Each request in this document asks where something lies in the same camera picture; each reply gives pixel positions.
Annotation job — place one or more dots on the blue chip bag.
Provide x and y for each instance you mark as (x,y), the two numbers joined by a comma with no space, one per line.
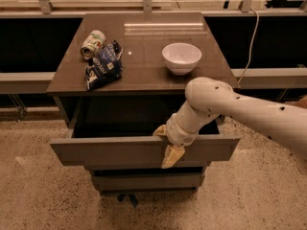
(105,68)

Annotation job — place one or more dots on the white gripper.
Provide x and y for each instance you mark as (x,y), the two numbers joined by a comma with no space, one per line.
(177,132)

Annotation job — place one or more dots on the metal railing frame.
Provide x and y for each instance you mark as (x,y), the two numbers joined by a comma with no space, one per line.
(147,0)

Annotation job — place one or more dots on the grey drawer cabinet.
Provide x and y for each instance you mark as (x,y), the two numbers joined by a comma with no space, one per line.
(143,38)

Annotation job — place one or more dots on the white bowl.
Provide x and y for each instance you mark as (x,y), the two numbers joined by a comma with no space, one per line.
(181,58)

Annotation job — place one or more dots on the green white drink can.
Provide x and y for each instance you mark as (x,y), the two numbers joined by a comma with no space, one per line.
(93,44)

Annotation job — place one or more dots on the grey top drawer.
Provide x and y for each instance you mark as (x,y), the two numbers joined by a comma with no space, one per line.
(115,133)

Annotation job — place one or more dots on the grey bottom drawer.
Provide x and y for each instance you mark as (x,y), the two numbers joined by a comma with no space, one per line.
(147,182)

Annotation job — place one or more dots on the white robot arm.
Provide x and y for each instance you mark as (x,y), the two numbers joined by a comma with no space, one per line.
(206,99)

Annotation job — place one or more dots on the grey drawer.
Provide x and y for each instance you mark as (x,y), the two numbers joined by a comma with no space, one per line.
(115,133)
(147,182)

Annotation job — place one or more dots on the blue tape cross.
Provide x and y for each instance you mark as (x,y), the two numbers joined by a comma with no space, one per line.
(132,199)

